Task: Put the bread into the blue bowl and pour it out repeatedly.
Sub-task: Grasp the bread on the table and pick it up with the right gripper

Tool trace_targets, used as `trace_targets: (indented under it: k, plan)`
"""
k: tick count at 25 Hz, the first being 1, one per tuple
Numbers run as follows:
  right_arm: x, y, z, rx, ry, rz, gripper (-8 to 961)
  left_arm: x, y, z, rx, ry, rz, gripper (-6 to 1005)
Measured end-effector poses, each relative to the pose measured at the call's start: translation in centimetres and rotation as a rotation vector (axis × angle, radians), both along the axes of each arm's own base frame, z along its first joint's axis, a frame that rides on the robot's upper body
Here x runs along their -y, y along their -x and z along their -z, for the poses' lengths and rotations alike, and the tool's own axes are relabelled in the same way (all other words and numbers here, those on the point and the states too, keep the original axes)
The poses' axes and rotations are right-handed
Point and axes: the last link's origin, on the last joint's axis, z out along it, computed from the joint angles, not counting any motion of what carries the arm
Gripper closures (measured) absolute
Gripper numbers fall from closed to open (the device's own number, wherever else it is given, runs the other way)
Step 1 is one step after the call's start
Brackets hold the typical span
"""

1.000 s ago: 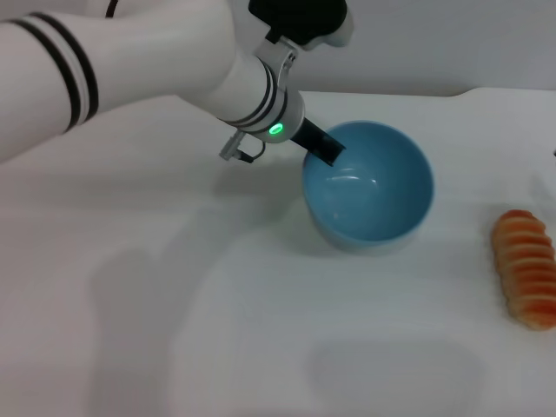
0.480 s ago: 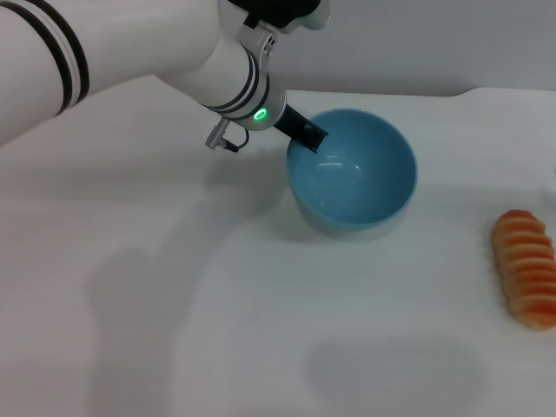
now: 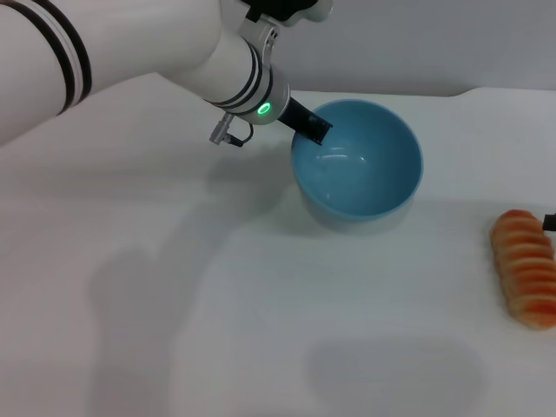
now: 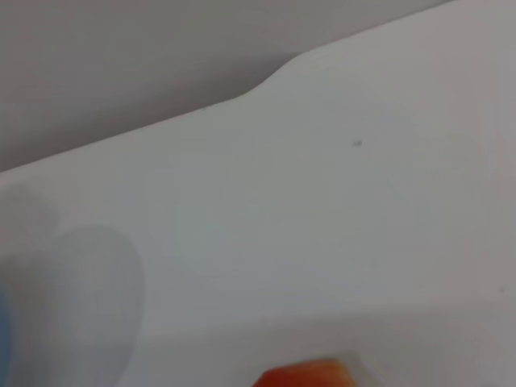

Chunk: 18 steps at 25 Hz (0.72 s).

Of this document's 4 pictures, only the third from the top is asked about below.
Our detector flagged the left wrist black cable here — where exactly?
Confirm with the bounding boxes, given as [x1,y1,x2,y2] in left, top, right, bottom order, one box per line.
[209,114,255,149]

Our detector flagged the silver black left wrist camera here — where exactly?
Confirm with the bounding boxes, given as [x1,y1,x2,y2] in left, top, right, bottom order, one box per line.
[242,0,336,28]

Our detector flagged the orange striped bread loaf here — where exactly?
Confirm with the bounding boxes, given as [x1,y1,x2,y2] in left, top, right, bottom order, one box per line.
[490,208,556,333]

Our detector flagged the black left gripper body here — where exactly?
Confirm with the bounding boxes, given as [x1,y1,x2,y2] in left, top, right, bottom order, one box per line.
[277,96,317,136]

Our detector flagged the blue bowl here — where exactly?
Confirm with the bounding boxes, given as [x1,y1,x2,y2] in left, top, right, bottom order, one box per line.
[290,99,424,228]

